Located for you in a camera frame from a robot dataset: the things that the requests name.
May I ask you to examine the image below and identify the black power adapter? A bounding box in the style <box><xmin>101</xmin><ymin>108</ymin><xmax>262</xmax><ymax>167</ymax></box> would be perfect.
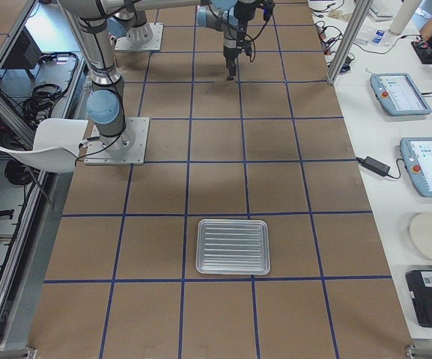
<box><xmin>356</xmin><ymin>156</ymin><xmax>390</xmax><ymax>177</ymax></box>

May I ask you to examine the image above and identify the near blue teach pendant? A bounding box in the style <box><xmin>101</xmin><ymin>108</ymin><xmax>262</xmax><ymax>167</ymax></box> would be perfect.
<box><xmin>399</xmin><ymin>138</ymin><xmax>432</xmax><ymax>197</ymax></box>

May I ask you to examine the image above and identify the far blue teach pendant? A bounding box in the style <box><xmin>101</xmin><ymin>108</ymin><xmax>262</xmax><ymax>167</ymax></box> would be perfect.
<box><xmin>370</xmin><ymin>73</ymin><xmax>432</xmax><ymax>116</ymax></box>

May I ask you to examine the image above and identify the blue teach pendant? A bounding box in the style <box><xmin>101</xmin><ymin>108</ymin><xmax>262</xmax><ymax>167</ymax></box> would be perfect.
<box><xmin>370</xmin><ymin>73</ymin><xmax>432</xmax><ymax>116</ymax></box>
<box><xmin>399</xmin><ymin>138</ymin><xmax>432</xmax><ymax>197</ymax></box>

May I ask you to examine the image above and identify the white chair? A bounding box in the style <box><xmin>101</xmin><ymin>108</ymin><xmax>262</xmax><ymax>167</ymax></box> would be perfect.
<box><xmin>0</xmin><ymin>118</ymin><xmax>88</xmax><ymax>173</ymax></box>

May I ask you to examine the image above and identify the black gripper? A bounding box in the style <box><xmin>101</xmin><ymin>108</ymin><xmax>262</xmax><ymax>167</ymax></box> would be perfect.
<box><xmin>224</xmin><ymin>48</ymin><xmax>238</xmax><ymax>81</ymax></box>

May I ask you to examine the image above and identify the silver ribbed metal tray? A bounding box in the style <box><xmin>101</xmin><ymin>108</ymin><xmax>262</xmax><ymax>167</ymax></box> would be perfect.
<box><xmin>195</xmin><ymin>218</ymin><xmax>271</xmax><ymax>275</ymax></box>

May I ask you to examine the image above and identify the aluminium frame post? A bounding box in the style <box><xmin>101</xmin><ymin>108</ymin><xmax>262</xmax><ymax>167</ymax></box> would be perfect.
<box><xmin>326</xmin><ymin>0</ymin><xmax>373</xmax><ymax>85</ymax></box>

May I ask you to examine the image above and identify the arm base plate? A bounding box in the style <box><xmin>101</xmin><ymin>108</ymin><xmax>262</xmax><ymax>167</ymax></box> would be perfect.
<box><xmin>83</xmin><ymin>117</ymin><xmax>150</xmax><ymax>165</ymax></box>
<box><xmin>115</xmin><ymin>22</ymin><xmax>164</xmax><ymax>52</ymax></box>

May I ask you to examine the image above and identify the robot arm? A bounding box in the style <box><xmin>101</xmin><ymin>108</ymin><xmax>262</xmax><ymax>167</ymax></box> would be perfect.
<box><xmin>60</xmin><ymin>1</ymin><xmax>275</xmax><ymax>153</ymax></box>
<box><xmin>108</xmin><ymin>1</ymin><xmax>260</xmax><ymax>81</ymax></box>

